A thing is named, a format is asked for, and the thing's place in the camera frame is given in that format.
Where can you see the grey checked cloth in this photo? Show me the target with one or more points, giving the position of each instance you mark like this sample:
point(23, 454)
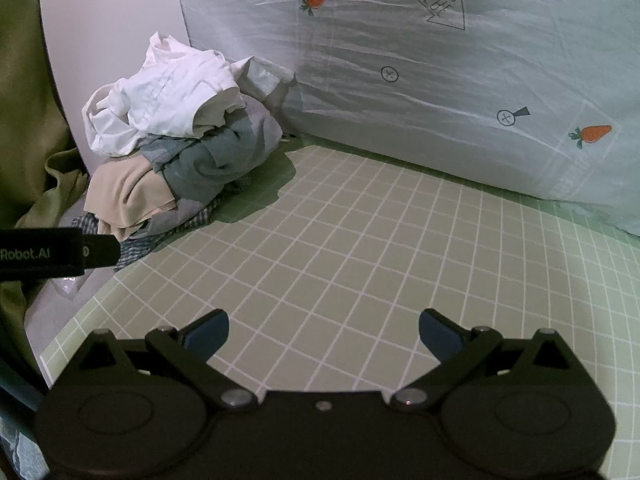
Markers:
point(165, 235)

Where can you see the beige garment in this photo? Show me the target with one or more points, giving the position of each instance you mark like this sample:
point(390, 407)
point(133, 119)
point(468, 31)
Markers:
point(125, 195)

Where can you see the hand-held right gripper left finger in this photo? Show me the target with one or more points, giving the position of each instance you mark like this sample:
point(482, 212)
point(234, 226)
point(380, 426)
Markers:
point(207, 334)

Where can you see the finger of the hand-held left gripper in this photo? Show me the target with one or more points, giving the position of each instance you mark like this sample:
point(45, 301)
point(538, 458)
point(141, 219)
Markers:
point(102, 252)

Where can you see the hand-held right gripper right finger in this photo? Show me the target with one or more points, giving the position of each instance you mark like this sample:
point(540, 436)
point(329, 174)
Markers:
point(440, 334)

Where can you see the grey-green garment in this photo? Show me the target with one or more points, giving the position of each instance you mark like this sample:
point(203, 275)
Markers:
point(215, 160)

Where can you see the light grey garment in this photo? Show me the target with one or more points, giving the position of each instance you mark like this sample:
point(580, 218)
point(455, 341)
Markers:
point(260, 77)

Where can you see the carrot print quilt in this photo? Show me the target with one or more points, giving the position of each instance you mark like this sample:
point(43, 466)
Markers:
point(425, 85)

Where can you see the white garment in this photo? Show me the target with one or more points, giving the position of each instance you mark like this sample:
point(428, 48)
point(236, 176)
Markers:
point(160, 100)

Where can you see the clear plastic wrapper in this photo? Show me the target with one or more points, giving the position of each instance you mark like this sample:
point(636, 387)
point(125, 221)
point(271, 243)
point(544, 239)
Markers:
point(67, 286)

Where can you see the white bed end board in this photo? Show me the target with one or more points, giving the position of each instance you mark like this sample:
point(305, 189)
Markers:
point(100, 15)

